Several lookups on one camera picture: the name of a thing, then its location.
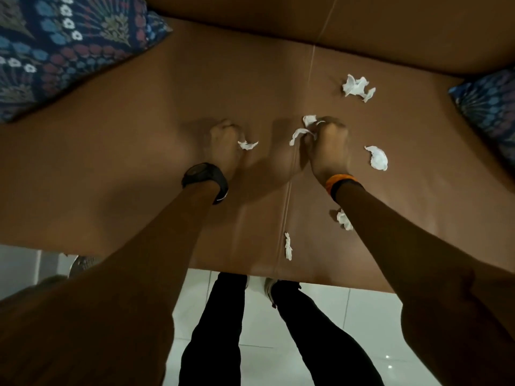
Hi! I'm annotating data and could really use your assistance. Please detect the person's left hand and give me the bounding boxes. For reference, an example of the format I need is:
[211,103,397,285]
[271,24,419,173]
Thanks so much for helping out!
[202,119,247,180]

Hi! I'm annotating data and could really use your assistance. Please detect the person's right hand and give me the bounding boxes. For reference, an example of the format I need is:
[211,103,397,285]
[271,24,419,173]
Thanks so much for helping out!
[304,116,351,186]

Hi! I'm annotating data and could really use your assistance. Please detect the long white tissue scrap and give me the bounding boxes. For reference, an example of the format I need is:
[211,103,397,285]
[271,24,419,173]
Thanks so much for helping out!
[289,128,317,147]

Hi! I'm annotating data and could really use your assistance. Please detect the person's left forearm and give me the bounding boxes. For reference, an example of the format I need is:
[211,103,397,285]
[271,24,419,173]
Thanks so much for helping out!
[0,181,220,386]

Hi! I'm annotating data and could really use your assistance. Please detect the person's right forearm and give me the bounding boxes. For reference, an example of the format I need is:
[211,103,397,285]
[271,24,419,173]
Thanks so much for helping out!
[335,181,515,386]

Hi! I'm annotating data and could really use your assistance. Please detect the large crumpled white tissue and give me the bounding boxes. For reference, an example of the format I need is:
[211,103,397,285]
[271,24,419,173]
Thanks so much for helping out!
[342,74,377,103]

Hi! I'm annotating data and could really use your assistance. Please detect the black wristwatch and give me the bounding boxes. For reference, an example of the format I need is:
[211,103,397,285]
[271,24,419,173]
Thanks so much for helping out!
[181,162,229,205]

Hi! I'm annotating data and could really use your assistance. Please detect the orange and black wristband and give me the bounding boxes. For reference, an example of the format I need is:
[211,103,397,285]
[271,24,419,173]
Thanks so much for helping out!
[325,174,363,202]

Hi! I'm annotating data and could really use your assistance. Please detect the oval crumpled white tissue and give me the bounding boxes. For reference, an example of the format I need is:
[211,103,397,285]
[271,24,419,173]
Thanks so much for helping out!
[365,145,389,172]

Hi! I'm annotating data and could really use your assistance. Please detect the brown sofa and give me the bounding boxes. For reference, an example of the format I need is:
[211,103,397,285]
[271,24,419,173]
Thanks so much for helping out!
[0,0,515,294]

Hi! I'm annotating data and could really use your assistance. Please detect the person's white shoe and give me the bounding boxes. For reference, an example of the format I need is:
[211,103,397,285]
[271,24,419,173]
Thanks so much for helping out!
[263,277,279,309]

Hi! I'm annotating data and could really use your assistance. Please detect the large blue floral cushion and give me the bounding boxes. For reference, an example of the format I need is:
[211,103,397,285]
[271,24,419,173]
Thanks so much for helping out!
[0,0,174,124]

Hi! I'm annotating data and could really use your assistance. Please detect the grey textured object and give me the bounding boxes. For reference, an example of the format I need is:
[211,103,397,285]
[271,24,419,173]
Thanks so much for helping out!
[68,255,103,279]

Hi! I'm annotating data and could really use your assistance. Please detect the person's black trousers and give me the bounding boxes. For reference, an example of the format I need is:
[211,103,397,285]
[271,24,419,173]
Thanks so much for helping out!
[179,272,385,386]

